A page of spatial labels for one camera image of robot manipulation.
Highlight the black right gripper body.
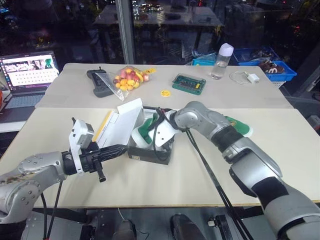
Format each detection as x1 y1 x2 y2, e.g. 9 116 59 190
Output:
163 139 176 153

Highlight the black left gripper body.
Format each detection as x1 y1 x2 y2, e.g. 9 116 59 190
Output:
79 141 107 183

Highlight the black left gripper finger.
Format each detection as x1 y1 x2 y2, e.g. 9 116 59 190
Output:
99 144 130 156
99 149 127 163

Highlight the black shoebox base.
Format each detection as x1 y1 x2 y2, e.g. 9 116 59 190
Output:
127 105 176 166

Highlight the white shoebox lid yellow edge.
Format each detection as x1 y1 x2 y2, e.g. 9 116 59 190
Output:
92 98 144 149

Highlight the white and green shoe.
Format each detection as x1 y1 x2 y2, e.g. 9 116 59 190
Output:
223 114 255 138
131 111 164 152

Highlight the open laptop computer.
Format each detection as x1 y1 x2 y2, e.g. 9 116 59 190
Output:
0 50 60 124

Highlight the green screwdriver bit case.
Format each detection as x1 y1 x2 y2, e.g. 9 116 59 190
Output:
171 73 207 96

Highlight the black handheld controller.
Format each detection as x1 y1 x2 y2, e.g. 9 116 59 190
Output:
86 66 114 98

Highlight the clear bag of toy fruit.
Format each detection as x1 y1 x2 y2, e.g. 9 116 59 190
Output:
96 65 157 102

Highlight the small blue plastic bin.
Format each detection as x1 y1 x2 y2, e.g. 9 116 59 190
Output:
191 51 217 67

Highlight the clear bottle with white cap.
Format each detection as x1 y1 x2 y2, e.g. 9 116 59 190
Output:
210 42 235 81

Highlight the grey window pillar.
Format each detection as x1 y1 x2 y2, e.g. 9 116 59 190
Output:
115 0 137 65

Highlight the large blue plastic bin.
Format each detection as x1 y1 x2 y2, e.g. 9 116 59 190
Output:
231 46 298 87

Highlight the brown toy in bin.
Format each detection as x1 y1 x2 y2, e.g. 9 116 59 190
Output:
258 58 286 75

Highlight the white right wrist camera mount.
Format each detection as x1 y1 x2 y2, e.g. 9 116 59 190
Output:
152 121 177 151

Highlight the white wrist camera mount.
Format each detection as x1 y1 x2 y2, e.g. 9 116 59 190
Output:
68 118 96 175
152 121 177 151

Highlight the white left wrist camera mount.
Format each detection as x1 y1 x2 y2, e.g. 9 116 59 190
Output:
68 118 96 175

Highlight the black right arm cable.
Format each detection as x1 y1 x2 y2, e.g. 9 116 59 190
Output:
143 106 255 240

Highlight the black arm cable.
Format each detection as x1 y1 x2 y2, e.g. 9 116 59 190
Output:
41 180 64 240
143 106 255 240

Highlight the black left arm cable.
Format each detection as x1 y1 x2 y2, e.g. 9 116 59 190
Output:
41 180 64 240

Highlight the white charger with cable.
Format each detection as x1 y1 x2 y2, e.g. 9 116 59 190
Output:
228 70 260 85

